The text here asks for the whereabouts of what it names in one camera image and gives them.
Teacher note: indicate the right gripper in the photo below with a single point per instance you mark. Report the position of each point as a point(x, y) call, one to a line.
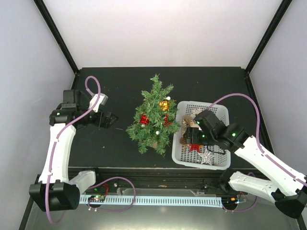
point(191, 137)

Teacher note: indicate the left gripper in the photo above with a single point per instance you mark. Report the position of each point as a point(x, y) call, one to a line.
point(106, 123)

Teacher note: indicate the white perforated plastic basket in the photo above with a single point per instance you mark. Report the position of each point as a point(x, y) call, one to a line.
point(181, 154)

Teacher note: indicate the red berry sprig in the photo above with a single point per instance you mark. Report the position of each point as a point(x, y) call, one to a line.
point(167, 121)

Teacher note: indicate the red gift box ornament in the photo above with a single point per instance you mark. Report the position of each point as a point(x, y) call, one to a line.
point(144, 120)

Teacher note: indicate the small green christmas tree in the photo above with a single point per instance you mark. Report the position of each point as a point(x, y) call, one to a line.
point(146, 137)

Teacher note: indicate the gold gift box ornament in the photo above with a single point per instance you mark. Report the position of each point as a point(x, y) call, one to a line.
point(164, 105)

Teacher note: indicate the white bulb string lights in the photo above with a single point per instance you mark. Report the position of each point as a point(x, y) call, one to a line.
point(157, 132)

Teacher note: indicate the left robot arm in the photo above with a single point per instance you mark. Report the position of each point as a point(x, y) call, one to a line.
point(54, 191)

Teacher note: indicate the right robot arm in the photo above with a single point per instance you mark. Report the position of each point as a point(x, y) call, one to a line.
point(284, 186)

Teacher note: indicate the red star ornament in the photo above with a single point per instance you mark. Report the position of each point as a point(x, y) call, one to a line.
point(195, 147)

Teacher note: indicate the brown pinecone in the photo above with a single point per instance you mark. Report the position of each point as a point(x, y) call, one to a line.
point(183, 141)

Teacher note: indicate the burlap bow ornament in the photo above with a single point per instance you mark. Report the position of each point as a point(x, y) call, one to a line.
point(187, 121)

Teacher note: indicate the white wooden snowflake ornament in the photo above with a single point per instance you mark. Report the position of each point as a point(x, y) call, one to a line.
point(195, 112)

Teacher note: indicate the silver star ornament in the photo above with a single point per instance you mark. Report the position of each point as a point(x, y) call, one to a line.
point(206, 157)

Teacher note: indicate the right circuit board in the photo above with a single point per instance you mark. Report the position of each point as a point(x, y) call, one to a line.
point(233, 200)

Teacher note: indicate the circuit board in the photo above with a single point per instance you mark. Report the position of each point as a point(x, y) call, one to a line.
point(233, 200)
point(97, 198)

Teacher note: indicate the left circuit board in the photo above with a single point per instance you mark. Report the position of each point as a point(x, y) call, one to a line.
point(97, 198)

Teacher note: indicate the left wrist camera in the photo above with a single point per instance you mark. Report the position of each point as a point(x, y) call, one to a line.
point(96, 101)

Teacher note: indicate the black aluminium frame rail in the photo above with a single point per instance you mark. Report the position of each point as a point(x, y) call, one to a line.
point(187, 179)

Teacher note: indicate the white slotted cable duct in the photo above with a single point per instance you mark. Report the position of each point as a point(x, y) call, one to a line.
point(180, 201)

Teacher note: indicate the left black corner post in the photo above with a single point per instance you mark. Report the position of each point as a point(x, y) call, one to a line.
point(56, 34)

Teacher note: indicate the black corner post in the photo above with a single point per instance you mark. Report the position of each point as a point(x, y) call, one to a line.
point(280, 12)
point(56, 34)

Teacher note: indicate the right black corner post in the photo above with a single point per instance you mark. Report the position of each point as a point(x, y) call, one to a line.
point(280, 12)

